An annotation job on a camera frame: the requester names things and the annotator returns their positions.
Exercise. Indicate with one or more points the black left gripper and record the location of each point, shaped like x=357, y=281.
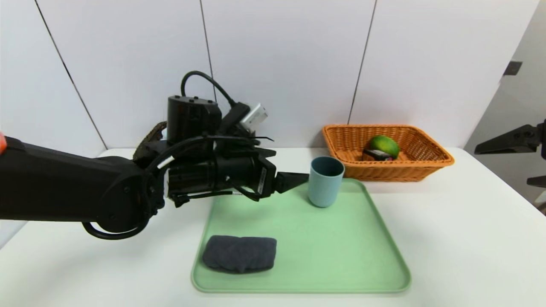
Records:
x=265, y=179

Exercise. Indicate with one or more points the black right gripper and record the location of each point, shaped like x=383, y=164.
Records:
x=544, y=140

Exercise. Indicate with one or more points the orange wicker basket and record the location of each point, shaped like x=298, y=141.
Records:
x=384, y=172

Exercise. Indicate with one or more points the light green plastic tray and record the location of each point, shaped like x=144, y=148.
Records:
x=349, y=264

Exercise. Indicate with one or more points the black gum box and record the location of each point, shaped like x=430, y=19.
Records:
x=377, y=154

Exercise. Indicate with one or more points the dark brown wicker basket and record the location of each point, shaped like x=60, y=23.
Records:
x=147, y=140

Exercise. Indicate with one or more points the orange and black left arm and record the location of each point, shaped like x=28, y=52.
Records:
x=64, y=183

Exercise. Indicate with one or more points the pale background object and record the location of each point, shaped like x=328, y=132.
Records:
x=541, y=202

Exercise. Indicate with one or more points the dark grey folded towel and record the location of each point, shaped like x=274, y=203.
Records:
x=239, y=253

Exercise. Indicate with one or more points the blue-grey plastic cup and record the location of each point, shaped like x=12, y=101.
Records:
x=324, y=192

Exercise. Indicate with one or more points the green lime fruit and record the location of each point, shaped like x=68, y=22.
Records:
x=384, y=145

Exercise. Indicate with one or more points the dark wall bracket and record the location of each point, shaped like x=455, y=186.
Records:
x=512, y=68

